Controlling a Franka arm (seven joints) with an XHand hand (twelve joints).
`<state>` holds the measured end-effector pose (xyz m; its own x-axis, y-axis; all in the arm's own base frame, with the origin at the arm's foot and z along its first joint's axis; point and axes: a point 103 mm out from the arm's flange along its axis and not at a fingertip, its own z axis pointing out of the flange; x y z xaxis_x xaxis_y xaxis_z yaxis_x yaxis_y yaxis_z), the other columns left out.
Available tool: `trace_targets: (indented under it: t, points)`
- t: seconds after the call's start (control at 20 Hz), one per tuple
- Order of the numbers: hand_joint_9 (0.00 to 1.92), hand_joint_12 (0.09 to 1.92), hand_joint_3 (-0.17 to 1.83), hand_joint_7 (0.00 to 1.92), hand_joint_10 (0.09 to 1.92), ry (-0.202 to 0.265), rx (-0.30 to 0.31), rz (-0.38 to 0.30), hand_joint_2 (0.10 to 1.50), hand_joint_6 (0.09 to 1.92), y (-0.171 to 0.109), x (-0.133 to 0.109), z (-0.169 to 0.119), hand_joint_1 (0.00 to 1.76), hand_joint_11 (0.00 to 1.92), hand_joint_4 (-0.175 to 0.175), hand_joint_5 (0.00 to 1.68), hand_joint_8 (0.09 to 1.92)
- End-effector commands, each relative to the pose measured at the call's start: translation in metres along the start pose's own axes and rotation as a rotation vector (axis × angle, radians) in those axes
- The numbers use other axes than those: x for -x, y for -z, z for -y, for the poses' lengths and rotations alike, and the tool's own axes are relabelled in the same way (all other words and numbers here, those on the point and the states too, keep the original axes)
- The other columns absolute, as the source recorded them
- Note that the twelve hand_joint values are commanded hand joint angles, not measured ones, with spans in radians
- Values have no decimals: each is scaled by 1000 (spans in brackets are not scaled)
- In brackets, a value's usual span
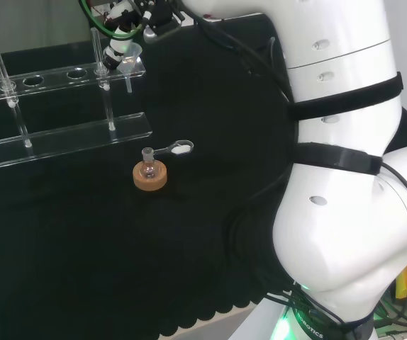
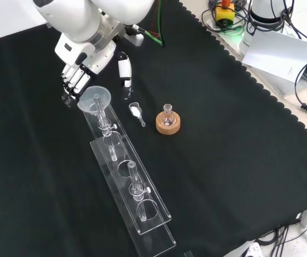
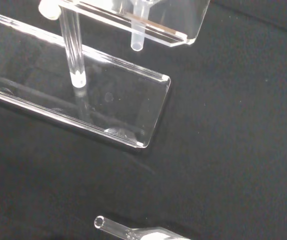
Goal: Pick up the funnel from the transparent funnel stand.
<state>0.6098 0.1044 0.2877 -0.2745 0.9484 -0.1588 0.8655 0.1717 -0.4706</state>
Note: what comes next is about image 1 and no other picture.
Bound pale board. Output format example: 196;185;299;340
0;0;94;58

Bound clear plastic funnel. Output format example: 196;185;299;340
119;43;144;94

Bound cork ring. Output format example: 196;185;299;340
133;161;169;193

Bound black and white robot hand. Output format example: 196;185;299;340
102;0;184;71

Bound glass weighing funnel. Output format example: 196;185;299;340
152;140;195;157

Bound small round-bottom glass flask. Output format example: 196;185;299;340
138;147;160;179

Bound clear acrylic funnel stand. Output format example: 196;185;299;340
0;27;153;169

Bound green cable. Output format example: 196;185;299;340
78;0;145;39

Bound black bench cloth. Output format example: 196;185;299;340
0;12;407;337

